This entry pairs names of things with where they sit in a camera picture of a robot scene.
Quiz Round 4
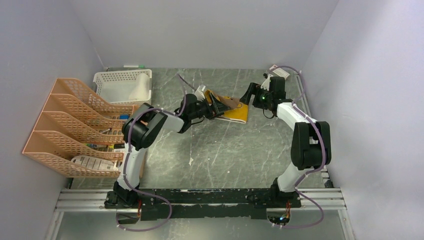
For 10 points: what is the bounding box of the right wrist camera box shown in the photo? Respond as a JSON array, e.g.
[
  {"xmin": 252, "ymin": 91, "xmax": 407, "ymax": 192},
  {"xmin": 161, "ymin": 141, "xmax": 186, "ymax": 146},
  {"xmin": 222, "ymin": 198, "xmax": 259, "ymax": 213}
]
[{"xmin": 260, "ymin": 64, "xmax": 290, "ymax": 90}]

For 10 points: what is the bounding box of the white perforated plastic basket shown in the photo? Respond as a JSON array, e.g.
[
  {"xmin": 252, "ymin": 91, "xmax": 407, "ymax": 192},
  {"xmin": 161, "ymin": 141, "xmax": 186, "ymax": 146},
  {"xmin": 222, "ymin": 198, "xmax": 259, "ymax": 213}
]
[{"xmin": 93, "ymin": 69, "xmax": 153, "ymax": 106}]

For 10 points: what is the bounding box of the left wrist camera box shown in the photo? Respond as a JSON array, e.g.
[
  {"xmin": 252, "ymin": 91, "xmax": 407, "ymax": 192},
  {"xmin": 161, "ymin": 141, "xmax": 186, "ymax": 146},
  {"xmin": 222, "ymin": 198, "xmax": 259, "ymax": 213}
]
[{"xmin": 194, "ymin": 84, "xmax": 207, "ymax": 101}]

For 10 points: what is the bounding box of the yellow grey patterned towel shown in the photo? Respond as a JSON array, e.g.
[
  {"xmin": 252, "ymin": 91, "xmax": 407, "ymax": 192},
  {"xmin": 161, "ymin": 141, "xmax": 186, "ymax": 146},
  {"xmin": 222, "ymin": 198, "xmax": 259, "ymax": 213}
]
[{"xmin": 204, "ymin": 89, "xmax": 249, "ymax": 124}]

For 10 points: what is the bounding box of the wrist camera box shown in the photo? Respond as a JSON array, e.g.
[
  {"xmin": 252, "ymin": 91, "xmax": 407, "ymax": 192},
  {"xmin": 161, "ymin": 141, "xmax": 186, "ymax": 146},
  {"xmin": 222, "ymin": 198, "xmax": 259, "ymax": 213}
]
[
  {"xmin": 260, "ymin": 64, "xmax": 290, "ymax": 90},
  {"xmin": 194, "ymin": 84, "xmax": 207, "ymax": 101}
]

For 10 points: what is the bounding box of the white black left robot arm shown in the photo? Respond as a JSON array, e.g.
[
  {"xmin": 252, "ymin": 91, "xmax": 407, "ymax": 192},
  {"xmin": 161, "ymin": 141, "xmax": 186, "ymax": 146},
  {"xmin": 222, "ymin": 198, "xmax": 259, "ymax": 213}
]
[{"xmin": 104, "ymin": 92, "xmax": 238, "ymax": 208}]

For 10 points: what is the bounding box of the white green marker pen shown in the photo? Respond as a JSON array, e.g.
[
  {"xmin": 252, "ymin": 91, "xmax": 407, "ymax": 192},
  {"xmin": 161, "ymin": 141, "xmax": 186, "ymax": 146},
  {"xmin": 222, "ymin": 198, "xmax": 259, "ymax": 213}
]
[{"xmin": 123, "ymin": 64, "xmax": 145, "ymax": 69}]

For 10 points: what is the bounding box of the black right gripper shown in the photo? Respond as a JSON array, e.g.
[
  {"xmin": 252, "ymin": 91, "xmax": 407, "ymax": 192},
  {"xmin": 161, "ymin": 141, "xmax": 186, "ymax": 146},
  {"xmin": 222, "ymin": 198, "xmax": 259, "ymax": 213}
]
[{"xmin": 240, "ymin": 82, "xmax": 273, "ymax": 110}]

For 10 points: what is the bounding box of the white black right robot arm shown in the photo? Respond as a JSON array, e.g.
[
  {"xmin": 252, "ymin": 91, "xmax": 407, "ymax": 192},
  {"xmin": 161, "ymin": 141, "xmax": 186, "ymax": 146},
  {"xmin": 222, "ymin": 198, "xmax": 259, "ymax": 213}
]
[{"xmin": 240, "ymin": 76, "xmax": 331, "ymax": 207}]

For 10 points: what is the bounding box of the orange mesh file rack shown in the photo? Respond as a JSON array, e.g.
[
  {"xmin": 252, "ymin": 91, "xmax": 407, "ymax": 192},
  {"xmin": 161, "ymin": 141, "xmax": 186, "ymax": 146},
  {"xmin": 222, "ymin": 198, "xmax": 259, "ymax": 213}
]
[{"xmin": 22, "ymin": 78, "xmax": 137, "ymax": 178}]

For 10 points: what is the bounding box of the orange compartment organiser tray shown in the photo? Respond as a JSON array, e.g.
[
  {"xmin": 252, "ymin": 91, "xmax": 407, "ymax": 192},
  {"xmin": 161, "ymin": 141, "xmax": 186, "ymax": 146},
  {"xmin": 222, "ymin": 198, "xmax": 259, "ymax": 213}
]
[{"xmin": 119, "ymin": 103, "xmax": 153, "ymax": 181}]

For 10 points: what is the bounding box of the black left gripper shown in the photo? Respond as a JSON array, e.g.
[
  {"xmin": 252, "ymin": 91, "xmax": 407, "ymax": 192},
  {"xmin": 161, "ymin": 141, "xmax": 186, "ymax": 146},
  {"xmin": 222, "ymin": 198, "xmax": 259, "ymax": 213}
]
[{"xmin": 189, "ymin": 93, "xmax": 231, "ymax": 121}]

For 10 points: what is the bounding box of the aluminium frame rail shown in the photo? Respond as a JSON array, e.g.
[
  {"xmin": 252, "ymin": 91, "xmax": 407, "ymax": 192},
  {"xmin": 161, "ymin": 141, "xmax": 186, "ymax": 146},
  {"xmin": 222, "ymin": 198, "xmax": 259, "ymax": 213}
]
[{"xmin": 45, "ymin": 188, "xmax": 355, "ymax": 240}]

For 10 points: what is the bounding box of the blue item in organiser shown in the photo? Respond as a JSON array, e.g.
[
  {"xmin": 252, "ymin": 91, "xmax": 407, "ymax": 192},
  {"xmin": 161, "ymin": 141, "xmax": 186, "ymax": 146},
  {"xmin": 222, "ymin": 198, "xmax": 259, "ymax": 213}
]
[{"xmin": 119, "ymin": 114, "xmax": 130, "ymax": 120}]

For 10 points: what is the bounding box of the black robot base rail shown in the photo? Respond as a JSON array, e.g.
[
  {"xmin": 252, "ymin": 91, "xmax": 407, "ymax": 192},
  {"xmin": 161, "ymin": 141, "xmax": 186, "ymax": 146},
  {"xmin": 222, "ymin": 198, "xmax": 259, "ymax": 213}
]
[{"xmin": 104, "ymin": 187, "xmax": 301, "ymax": 221}]

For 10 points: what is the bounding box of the white packet in file rack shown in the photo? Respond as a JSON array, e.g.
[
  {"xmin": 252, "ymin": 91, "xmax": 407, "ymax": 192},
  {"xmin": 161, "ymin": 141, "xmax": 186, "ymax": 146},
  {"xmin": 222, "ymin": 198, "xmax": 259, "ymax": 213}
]
[{"xmin": 70, "ymin": 155, "xmax": 119, "ymax": 172}]

